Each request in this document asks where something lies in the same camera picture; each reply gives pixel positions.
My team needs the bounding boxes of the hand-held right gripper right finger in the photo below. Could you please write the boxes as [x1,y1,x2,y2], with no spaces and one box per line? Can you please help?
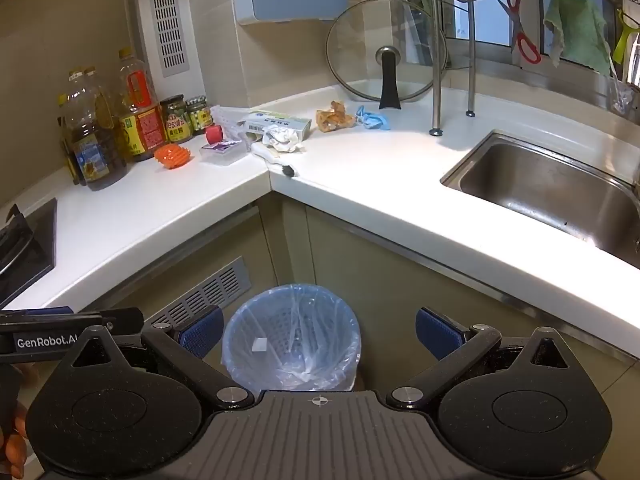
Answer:
[386,306,586,409]

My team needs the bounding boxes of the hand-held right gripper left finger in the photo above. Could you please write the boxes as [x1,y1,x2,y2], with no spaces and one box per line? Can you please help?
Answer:
[60,305,256,409]

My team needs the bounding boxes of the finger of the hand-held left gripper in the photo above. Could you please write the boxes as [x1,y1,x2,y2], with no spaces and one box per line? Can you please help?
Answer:
[0,306,146,340]

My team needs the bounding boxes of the plastic bin with blue liner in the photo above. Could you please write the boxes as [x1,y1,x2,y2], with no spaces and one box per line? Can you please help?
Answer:
[221,284,362,392]

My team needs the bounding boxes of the clear plastic box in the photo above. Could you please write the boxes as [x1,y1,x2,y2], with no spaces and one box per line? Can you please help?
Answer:
[199,139,247,166]

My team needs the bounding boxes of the white-handled brush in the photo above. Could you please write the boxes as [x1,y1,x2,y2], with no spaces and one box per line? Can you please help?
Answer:
[250,142,297,180]

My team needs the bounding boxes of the white tissue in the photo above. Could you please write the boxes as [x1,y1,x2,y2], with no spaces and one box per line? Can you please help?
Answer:
[262,127,305,154]

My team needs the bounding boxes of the blue plastic glove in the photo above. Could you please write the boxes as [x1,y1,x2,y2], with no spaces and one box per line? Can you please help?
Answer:
[355,105,390,131]

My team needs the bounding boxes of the white green medicine box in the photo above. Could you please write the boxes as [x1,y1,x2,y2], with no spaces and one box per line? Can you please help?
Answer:
[237,111,312,142]

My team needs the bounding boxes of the orange snack wrapper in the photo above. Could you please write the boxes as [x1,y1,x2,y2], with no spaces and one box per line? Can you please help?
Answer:
[315,100,356,134]

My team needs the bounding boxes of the person's left hand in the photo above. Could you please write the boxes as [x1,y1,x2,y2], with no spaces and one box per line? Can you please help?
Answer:
[0,366,40,478]

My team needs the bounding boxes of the cabinet vent grille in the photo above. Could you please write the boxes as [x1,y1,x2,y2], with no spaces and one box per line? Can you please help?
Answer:
[144,255,252,326]

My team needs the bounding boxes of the black stove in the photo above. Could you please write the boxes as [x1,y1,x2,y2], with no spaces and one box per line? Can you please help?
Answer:
[0,197,58,311]

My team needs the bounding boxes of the large dark oil bottle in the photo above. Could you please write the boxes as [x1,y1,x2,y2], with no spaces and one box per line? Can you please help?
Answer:
[64,70,129,192]

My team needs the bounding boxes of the steel sink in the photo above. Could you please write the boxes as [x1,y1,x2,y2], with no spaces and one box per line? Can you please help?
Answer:
[439,129,640,267]

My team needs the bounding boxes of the large pickle jar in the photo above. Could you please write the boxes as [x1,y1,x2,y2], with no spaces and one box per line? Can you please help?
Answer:
[159,94,194,144]

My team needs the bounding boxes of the small pickle jar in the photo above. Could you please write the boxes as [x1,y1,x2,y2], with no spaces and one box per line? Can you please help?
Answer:
[185,95,210,134]

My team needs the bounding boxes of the yellow-capped oil bottle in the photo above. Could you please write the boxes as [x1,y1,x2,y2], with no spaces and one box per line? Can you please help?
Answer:
[82,65,115,116]

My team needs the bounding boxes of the metal dish rack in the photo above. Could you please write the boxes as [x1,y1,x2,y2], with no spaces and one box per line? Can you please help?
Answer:
[427,0,640,137]

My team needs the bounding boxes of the red scissors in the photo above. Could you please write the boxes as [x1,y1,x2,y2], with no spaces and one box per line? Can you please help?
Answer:
[497,0,542,65]

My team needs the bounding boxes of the glass pot lid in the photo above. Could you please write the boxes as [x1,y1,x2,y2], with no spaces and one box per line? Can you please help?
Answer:
[326,0,448,111]

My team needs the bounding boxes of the green cloth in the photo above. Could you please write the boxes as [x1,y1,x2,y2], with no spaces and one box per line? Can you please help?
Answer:
[543,0,612,76]

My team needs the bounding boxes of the yellow-green peeler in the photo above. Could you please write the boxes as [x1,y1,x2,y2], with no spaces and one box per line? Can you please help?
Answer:
[612,9,640,67]

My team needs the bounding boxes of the yellow oil bottle red handle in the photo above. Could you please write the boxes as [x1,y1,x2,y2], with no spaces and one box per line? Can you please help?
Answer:
[117,48,169,162]

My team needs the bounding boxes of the wall vent grille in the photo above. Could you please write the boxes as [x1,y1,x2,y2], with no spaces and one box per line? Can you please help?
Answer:
[147,0,192,79]

